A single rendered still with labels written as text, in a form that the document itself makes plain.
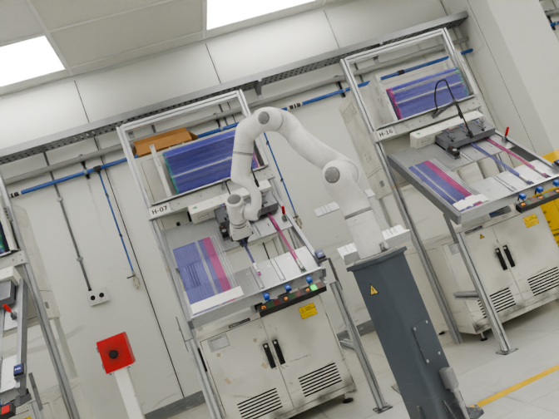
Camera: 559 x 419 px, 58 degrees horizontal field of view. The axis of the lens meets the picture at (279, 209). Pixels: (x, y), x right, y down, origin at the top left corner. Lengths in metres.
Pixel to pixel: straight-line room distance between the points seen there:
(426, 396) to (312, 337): 0.89
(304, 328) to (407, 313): 0.88
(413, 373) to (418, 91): 1.91
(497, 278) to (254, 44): 3.03
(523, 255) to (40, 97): 3.94
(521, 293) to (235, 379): 1.70
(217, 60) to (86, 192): 1.66
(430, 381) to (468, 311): 1.09
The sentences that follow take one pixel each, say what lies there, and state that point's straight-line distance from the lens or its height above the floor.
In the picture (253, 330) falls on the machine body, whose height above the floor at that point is 0.54.
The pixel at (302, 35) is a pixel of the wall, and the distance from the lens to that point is 5.10.
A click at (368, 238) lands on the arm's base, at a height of 0.78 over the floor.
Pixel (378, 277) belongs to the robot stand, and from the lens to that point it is 2.01.
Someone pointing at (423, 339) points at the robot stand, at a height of 0.35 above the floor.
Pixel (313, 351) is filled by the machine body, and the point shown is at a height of 0.32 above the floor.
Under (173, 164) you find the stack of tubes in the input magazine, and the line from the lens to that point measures 2.98.
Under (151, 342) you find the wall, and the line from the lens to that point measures 4.42.
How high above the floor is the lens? 0.80
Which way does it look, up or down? 6 degrees up
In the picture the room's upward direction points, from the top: 21 degrees counter-clockwise
